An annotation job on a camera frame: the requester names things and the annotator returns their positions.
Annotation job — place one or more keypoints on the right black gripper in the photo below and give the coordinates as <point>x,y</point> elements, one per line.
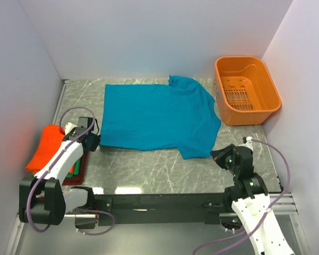
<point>218,155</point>

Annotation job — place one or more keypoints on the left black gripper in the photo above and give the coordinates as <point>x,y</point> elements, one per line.
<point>96,142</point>

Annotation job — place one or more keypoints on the teal blue t shirt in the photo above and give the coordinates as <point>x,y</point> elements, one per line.
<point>179,114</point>

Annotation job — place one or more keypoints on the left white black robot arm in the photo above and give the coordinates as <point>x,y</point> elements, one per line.
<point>42,202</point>

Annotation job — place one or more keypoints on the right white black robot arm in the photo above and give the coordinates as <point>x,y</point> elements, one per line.
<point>250,200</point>

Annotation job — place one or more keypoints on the folded orange t shirt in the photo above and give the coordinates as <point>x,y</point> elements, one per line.
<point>50,142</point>

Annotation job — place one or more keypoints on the folded dark red t shirt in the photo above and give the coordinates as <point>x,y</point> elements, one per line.
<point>78,179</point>

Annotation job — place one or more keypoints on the orange plastic basket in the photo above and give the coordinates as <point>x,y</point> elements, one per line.
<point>244,91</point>

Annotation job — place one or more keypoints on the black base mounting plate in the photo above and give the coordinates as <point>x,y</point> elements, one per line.
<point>208,208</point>

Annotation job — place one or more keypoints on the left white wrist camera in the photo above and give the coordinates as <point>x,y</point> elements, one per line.
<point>69,128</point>

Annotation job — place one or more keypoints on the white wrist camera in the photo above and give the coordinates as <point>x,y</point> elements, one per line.
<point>248,143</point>
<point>69,128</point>

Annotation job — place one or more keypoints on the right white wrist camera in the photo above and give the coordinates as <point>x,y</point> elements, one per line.
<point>248,143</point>

